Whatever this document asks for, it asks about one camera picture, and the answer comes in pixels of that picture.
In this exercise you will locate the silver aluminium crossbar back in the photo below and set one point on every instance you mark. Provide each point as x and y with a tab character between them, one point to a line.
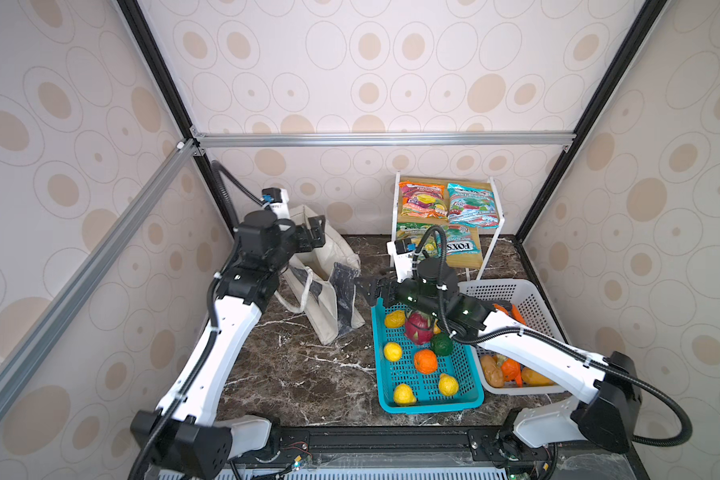
385	139

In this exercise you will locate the silver aluminium crossbar left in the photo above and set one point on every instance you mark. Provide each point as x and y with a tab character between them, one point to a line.
35	346

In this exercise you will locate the orange carrot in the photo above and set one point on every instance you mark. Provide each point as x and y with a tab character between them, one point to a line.
512	372

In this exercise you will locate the black corner frame post left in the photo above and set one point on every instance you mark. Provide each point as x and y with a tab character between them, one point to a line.
136	22

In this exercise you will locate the black corner frame post right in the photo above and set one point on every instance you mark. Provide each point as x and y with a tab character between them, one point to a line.
636	35

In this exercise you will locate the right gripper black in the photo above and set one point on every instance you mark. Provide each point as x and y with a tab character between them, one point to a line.
377	290

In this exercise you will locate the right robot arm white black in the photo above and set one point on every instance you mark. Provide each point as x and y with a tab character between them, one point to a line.
602	408

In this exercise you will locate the orange fruit candy bag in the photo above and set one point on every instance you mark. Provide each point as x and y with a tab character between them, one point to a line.
423	200

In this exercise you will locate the yellow lemon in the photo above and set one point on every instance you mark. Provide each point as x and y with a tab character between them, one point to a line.
403	395
395	319
392	352
448	386

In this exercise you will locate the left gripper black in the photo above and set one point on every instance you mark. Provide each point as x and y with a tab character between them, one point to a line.
310	241

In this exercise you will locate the black corner frame post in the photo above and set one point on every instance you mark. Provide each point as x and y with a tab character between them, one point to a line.
636	35
136	22

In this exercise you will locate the white wire wooden shelf rack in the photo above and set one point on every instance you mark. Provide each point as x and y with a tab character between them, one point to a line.
485	238

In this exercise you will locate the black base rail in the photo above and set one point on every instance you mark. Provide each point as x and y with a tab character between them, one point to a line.
398	452

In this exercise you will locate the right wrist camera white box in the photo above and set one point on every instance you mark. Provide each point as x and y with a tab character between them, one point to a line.
402	254

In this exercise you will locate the green avocado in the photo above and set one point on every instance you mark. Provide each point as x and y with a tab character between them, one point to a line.
441	345

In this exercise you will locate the teal Fox's candy bag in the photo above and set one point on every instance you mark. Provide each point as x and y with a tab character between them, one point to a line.
460	241

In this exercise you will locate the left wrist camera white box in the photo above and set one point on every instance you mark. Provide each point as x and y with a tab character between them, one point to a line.
276	200

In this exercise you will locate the silver aluminium crossbar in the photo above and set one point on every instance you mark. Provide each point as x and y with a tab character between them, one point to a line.
35	346
385	139

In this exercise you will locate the yellow lemon bottom right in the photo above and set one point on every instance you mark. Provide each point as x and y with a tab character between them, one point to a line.
448	386

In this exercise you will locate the teal mint candy bag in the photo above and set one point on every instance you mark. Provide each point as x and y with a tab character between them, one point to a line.
472	207

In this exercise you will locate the cream canvas grocery bag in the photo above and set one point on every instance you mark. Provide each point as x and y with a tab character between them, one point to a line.
322	282

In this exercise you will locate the white plastic basket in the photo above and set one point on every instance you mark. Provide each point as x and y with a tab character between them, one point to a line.
525	296

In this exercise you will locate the yellow lemon bottom left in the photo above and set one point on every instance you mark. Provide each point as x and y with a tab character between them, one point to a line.
403	395

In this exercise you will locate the pink dragon fruit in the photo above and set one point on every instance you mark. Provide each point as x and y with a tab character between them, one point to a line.
419	328

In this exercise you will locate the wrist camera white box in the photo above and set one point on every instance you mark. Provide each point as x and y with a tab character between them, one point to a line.
402	254
276	200

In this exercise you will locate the green lemon candy bag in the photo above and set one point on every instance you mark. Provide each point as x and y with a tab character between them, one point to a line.
415	231

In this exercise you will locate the brown potato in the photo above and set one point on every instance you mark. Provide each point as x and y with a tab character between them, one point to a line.
492	371

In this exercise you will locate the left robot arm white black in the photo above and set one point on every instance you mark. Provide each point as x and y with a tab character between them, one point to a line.
181	433

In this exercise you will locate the yellow lemon upper left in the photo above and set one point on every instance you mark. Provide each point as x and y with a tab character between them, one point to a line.
395	319

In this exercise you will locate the yellow lemon middle left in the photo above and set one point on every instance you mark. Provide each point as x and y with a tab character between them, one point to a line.
392	352

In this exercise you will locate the orange tangerine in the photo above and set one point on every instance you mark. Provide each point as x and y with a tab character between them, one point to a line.
425	362

